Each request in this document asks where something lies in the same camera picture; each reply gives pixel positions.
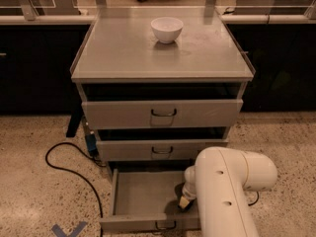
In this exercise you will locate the grey drawer cabinet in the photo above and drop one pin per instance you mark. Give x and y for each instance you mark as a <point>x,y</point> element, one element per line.
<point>122,48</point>

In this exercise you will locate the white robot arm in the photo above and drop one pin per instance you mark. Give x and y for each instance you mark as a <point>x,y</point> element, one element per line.
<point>218,181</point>

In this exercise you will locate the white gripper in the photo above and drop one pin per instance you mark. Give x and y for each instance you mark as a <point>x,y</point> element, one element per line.
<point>188,193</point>

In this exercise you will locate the grey top drawer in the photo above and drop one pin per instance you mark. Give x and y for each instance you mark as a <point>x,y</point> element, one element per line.
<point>146,105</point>

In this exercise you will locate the white ceramic bowl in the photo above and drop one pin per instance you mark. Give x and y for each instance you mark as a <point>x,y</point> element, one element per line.
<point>166,29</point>

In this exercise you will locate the grey middle drawer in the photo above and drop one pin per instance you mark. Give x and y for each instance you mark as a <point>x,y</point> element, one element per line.
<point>144,144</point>

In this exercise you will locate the grey bottom drawer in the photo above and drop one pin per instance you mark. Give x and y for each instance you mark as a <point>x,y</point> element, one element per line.
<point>148,201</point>

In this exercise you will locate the blue power adapter box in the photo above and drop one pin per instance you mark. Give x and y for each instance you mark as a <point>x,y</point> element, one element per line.
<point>91,145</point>

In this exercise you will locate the grey drawer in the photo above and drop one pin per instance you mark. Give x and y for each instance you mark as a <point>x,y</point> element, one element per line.
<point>146,105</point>
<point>148,201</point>
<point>144,144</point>

